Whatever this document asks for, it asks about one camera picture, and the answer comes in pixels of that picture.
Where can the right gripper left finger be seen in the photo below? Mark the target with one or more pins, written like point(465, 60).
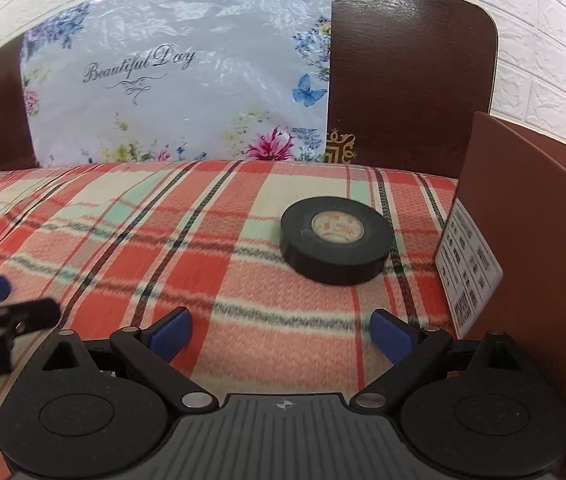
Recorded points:
point(147, 355)

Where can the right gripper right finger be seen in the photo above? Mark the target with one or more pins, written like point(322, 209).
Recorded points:
point(415, 354)

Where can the black tape roll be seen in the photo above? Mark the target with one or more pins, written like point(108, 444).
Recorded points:
point(335, 241)

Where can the plaid bed blanket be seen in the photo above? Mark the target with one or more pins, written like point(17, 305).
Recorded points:
point(123, 244)

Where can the brown cardboard storage box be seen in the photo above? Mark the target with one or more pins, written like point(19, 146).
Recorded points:
point(505, 416)

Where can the brown wooden headboard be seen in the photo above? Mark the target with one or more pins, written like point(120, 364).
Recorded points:
point(407, 78)

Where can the floral plastic bag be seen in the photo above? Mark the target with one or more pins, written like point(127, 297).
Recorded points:
point(157, 80)

